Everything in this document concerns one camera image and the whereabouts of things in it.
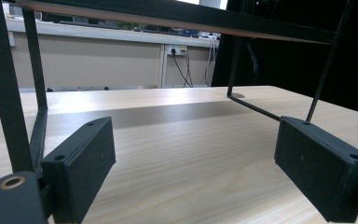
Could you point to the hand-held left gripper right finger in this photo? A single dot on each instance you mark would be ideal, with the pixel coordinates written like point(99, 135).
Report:
point(323, 168)

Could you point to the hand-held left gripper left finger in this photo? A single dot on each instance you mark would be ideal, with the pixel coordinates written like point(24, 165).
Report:
point(77, 168)

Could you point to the black metal shelf rack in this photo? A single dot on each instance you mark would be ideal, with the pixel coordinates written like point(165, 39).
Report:
point(0, 93)

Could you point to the white lab bench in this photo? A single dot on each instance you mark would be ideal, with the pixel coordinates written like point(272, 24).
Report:
point(99, 62)

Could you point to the black curtain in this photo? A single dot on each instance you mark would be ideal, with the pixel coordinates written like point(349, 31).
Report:
point(292, 62)

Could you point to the white wall socket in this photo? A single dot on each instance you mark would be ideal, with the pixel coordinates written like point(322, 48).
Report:
point(176, 49)

